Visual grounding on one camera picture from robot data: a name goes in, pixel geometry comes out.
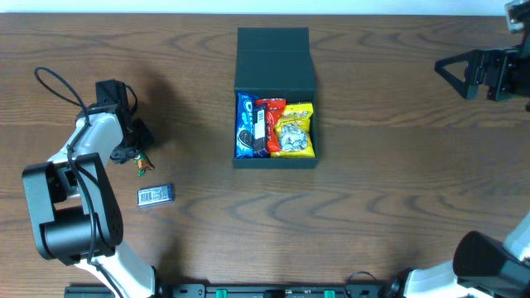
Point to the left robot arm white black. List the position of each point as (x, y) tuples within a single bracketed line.
[(74, 213)]

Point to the red Hacks candy bag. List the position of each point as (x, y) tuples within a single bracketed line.
[(273, 111)]

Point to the blue Oreo pack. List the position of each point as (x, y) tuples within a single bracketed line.
[(244, 126)]

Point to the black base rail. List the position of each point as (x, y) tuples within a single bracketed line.
[(354, 291)]

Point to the KitKat bar red green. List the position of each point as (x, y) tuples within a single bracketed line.
[(143, 163)]

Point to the dark green box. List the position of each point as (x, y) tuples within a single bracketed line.
[(276, 62)]

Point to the yellow candy bag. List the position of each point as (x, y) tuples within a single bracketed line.
[(293, 132)]

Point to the small blue barcode packet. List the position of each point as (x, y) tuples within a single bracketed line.
[(161, 194)]

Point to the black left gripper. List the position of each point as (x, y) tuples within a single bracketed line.
[(147, 132)]

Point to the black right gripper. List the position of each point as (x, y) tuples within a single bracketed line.
[(482, 74)]

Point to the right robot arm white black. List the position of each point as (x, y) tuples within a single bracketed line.
[(481, 266)]

